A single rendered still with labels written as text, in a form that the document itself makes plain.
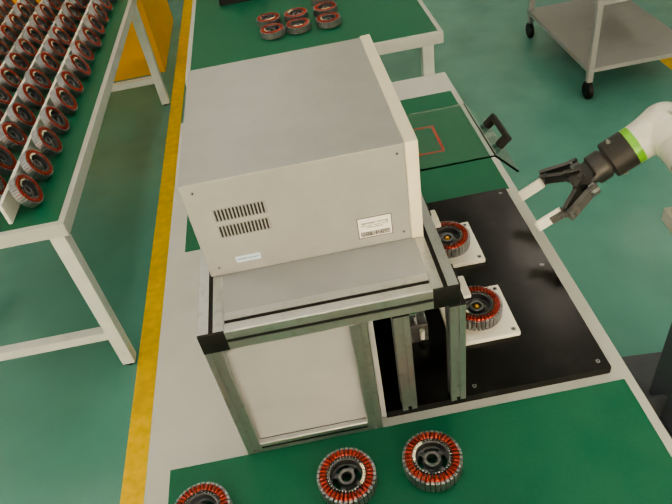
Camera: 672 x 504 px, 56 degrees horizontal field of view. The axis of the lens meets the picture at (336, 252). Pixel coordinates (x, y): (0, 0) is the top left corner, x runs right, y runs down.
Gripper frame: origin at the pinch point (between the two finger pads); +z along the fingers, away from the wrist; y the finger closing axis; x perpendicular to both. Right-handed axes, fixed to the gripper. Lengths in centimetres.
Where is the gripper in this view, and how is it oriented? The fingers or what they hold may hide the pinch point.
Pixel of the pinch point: (531, 209)
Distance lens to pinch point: 163.7
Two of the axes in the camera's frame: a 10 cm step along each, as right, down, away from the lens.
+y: -0.8, -6.0, 8.0
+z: -7.8, 5.4, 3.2
